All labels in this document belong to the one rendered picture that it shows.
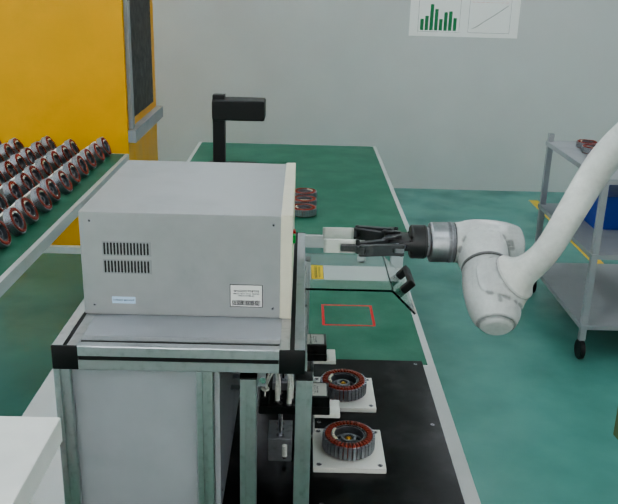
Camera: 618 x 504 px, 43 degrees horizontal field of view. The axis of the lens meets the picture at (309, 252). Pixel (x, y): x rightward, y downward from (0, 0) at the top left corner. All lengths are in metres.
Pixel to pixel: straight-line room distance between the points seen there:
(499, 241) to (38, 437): 1.08
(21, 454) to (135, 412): 0.53
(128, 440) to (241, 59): 5.53
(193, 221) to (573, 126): 6.01
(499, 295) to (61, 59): 3.94
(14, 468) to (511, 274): 1.04
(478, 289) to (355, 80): 5.29
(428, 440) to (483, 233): 0.47
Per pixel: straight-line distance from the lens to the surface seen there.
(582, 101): 7.25
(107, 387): 1.48
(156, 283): 1.51
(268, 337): 1.44
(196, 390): 1.44
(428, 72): 6.90
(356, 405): 1.90
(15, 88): 5.28
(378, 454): 1.73
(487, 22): 6.96
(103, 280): 1.53
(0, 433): 1.04
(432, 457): 1.76
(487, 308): 1.63
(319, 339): 1.89
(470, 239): 1.74
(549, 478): 3.18
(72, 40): 5.14
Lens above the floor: 1.73
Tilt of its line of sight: 19 degrees down
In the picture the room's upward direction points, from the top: 2 degrees clockwise
